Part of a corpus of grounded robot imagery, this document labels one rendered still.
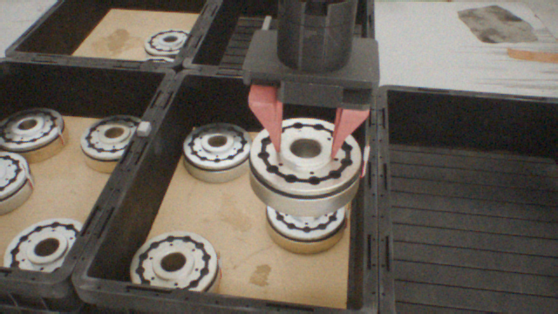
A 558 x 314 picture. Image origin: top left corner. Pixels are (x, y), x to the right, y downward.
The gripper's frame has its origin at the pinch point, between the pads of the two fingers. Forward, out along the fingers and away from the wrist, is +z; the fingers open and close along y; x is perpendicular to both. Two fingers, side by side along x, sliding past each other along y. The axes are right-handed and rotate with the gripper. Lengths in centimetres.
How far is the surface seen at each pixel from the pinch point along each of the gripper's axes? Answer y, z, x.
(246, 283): 5.8, 22.4, 0.1
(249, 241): 6.4, 22.5, -6.3
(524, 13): -56, 34, -107
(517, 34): -50, 33, -93
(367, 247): -7.2, 12.2, 1.0
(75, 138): 37.5, 23.1, -23.6
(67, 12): 49, 16, -51
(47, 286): 23.7, 13.2, 9.5
